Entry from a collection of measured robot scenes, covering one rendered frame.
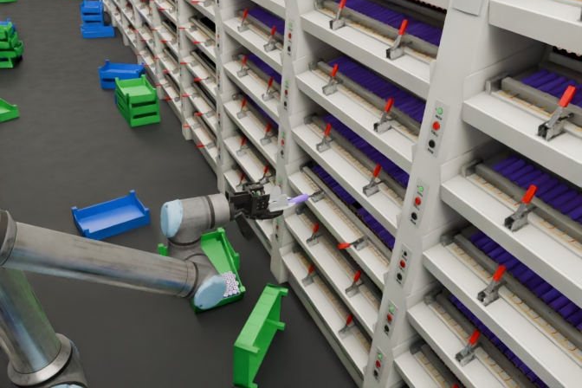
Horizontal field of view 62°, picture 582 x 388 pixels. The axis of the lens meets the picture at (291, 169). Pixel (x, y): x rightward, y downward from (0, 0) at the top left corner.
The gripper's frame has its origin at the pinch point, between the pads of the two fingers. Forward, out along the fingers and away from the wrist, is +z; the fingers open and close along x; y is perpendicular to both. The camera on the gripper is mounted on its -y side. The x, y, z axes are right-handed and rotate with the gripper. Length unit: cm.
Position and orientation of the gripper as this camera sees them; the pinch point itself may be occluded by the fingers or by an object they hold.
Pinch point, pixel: (288, 203)
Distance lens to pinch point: 142.7
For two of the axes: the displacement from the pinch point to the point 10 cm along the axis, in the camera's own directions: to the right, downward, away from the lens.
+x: -4.6, -4.9, 7.4
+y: 1.3, -8.6, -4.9
